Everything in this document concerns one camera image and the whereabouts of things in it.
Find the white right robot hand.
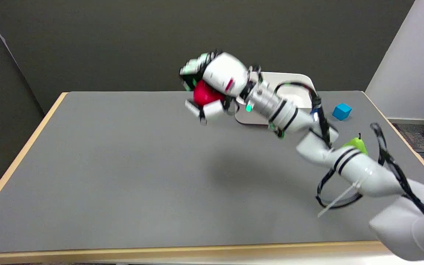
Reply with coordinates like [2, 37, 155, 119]
[179, 51, 251, 126]

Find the red apple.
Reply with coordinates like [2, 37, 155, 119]
[193, 80, 226, 107]

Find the white box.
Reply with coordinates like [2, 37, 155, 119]
[235, 72, 316, 126]

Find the blue cube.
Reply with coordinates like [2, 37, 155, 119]
[332, 103, 353, 121]

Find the green pear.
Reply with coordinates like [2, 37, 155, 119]
[342, 133, 368, 155]

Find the white zip tie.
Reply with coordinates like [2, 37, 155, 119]
[318, 182, 360, 218]

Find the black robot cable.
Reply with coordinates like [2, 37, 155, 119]
[274, 82, 424, 216]

